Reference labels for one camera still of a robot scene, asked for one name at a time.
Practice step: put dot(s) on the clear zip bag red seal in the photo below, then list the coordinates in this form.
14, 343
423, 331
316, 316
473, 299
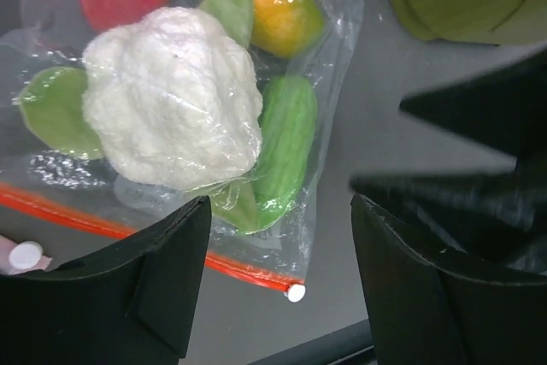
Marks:
90, 196

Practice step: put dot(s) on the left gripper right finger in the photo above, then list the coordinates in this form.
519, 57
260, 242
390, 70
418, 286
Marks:
428, 303

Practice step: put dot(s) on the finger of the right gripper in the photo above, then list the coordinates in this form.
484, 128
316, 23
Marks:
499, 218
504, 109

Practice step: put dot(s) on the fake green cucumber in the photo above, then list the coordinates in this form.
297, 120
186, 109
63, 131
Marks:
288, 131

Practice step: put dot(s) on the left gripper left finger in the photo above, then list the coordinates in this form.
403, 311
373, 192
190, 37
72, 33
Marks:
132, 302

